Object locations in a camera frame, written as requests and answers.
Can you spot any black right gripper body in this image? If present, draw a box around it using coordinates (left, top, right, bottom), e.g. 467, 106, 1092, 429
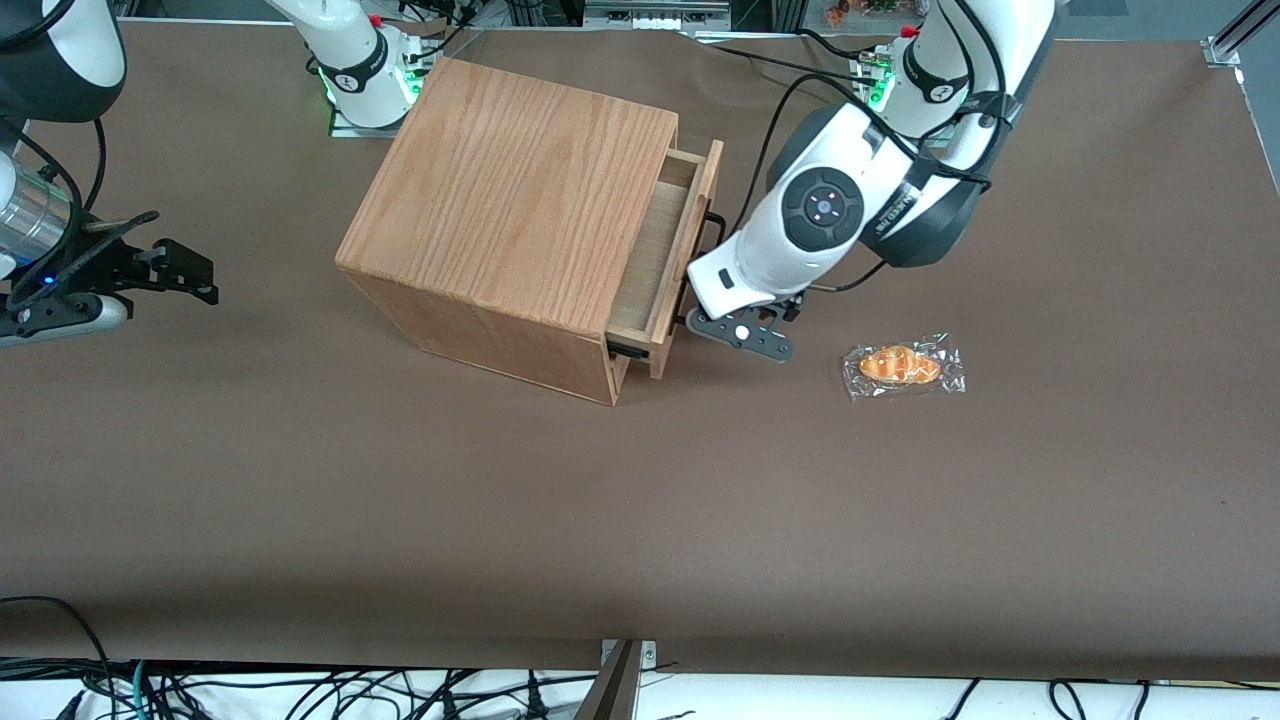
0, 212, 166, 337

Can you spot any black metal drawer handle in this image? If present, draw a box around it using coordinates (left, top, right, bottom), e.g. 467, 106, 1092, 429
683, 209, 728, 327

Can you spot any oak wooden drawer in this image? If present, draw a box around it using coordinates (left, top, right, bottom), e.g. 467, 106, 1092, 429
604, 140, 725, 382

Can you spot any wrapped orange striped bread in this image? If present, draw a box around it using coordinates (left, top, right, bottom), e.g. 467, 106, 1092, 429
841, 335, 968, 402

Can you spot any light oak wooden cabinet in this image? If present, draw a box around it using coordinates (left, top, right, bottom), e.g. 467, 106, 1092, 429
335, 57, 681, 407

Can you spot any aluminium profile bar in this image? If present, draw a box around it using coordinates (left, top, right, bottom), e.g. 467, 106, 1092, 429
573, 640, 644, 720

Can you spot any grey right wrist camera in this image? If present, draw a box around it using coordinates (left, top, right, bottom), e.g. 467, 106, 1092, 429
0, 293, 133, 349

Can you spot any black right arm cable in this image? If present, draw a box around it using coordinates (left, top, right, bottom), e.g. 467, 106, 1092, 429
0, 118, 161, 311

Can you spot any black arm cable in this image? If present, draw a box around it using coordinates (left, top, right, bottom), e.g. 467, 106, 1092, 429
733, 0, 1021, 296
0, 118, 161, 311

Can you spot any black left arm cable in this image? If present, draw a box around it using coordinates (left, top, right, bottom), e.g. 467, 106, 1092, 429
733, 0, 1021, 296

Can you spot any black cable on table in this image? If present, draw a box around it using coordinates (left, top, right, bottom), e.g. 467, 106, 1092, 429
690, 28, 881, 83

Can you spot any black looped floor cable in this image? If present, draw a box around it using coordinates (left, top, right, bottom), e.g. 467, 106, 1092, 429
0, 596, 113, 720

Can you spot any black tangled floor cable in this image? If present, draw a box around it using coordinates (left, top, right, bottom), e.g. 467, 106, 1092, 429
150, 662, 681, 720

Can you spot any black curved floor cable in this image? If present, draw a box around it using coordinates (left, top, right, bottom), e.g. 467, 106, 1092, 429
1048, 678, 1153, 720

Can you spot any aluminium corner bracket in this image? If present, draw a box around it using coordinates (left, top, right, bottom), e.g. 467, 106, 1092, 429
1203, 0, 1280, 69

